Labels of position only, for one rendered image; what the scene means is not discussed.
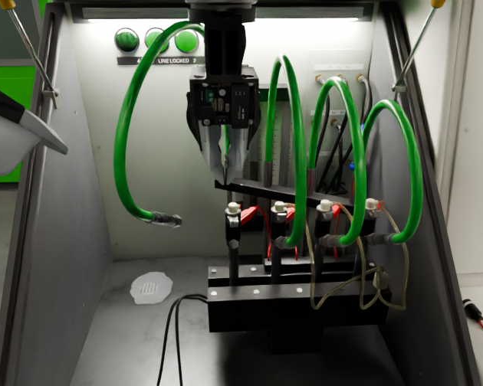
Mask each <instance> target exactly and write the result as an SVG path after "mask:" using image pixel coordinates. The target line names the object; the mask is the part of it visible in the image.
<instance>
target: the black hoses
mask: <svg viewBox="0 0 483 386"><path fill-rule="evenodd" d="M362 81H363V83H365V86H366V92H367V97H368V105H367V109H366V113H365V116H364V118H363V121H362V123H361V124H360V126H361V125H362V124H365V122H366V119H367V117H368V115H369V114H370V111H371V108H372V102H373V98H372V92H371V89H370V83H369V81H368V79H363V80H362ZM329 113H330V96H329V94H328V95H327V99H326V110H325V115H324V122H323V125H322V129H321V132H320V137H319V140H318V144H317V151H316V159H315V166H314V167H315V176H314V177H315V179H314V192H317V193H319V191H320V189H321V188H322V194H326V195H345V194H347V192H348V190H347V188H346V187H345V183H344V182H342V181H341V179H342V174H343V166H344V164H345V162H346V160H347V158H348V156H349V155H350V153H351V151H352V149H353V145H352V143H351V144H350V146H349V148H348V150H347V152H346V154H345V156H344V157H343V131H344V129H345V126H346V124H347V120H348V118H347V112H345V116H344V118H343V122H342V125H341V126H340V125H336V128H337V129H338V135H337V138H336V141H335V143H334V145H333V148H332V150H331V153H330V156H329V159H328V160H327V164H326V166H325V169H324V172H323V174H322V176H321V179H320V182H319V184H318V186H317V168H316V165H317V160H318V156H319V153H320V147H321V145H322V142H323V139H324V133H325V131H326V128H327V121H328V118H329ZM338 144H339V167H338V169H337V171H336V173H335V175H334V176H333V178H332V180H331V182H330V184H329V185H328V187H327V189H326V186H327V185H326V183H325V182H324V179H325V177H326V175H327V172H328V169H329V167H330V164H331V162H332V159H333V157H334V154H335V152H336V150H337V147H338ZM337 177H338V178H337ZM336 179H337V185H336V184H335V181H336ZM335 186H336V187H335ZM340 187H341V188H342V189H343V191H339V189H340ZM331 188H332V190H333V192H331V193H329V191H330V190H331Z"/></svg>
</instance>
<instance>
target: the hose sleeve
mask: <svg viewBox="0 0 483 386"><path fill-rule="evenodd" d="M148 212H150V213H151V214H152V215H153V219H152V220H151V221H149V222H147V221H145V222H146V223H147V224H158V225H164V226H168V227H173V226H175V225H176V223H177V218H176V216H174V215H171V214H164V213H159V212H157V211H148Z"/></svg>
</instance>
